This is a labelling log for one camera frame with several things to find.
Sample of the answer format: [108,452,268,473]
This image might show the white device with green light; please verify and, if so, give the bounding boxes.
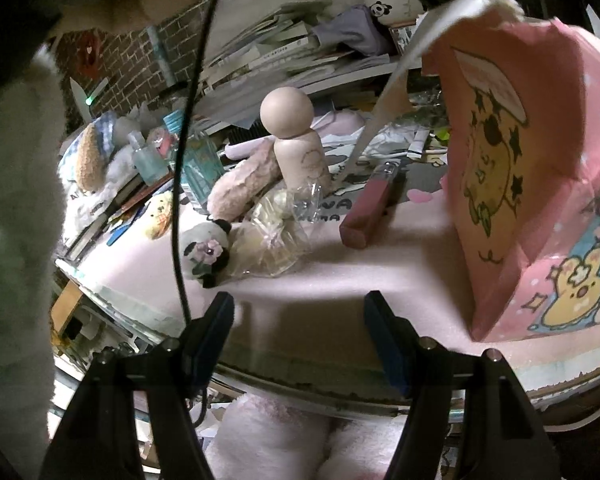
[70,77,111,121]

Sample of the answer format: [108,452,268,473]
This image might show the purple cloth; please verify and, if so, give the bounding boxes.
[312,4,398,57]

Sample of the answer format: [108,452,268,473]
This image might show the grey wall pipe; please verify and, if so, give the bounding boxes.
[147,25,178,91]

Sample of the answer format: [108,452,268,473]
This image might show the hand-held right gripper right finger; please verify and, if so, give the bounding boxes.
[364,290,565,480]

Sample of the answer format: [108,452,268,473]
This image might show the black cable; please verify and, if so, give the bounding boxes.
[171,0,227,416]

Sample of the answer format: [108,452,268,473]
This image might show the clear plastic wrapped packet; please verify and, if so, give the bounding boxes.
[227,182,326,277]

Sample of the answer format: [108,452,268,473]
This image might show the white face mask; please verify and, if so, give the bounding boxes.
[375,125,431,161]

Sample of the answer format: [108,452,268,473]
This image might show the striped blue plush toy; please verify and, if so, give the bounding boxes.
[57,112,146,196]

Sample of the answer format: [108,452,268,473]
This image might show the pink fuzzy pants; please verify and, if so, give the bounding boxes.
[200,392,421,480]

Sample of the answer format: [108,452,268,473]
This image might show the clear bottle with blue cap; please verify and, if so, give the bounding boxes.
[162,110,226,211]

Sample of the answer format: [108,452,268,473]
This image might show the yellow dog plush charm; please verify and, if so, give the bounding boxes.
[142,195,178,241]

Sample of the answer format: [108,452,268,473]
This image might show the stack of books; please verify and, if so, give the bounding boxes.
[200,0,396,111]

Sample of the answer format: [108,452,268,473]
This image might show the small clear bottle teal liquid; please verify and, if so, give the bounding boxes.
[127,131,173,186]

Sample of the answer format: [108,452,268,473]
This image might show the pink hairbrush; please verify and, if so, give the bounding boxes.
[225,110,366,158]

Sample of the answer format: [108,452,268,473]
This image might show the wooden peg doll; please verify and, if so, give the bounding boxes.
[259,86,332,196]

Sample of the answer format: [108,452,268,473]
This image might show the pink teal container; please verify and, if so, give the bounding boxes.
[147,127,178,161]

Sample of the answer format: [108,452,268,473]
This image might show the red wall ornament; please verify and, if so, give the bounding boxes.
[77,30,101,78]

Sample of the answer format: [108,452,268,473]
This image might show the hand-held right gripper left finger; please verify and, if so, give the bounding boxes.
[39,291,236,480]

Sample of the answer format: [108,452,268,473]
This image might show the long pink box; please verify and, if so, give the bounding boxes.
[339,162,400,248]

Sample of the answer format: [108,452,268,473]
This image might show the pink fuzzy plush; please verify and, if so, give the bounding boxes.
[207,140,283,223]

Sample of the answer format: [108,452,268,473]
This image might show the person's left forearm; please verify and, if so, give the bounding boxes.
[0,0,226,466]

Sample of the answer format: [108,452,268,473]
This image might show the white panda bowl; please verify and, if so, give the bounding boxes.
[362,0,426,28]

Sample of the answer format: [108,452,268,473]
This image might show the white shelf board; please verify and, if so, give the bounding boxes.
[200,55,423,131]

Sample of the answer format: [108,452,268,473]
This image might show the pink cartoon gift bag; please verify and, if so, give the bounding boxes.
[352,0,600,343]

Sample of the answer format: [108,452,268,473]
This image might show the small panda plush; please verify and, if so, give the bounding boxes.
[179,219,233,288]

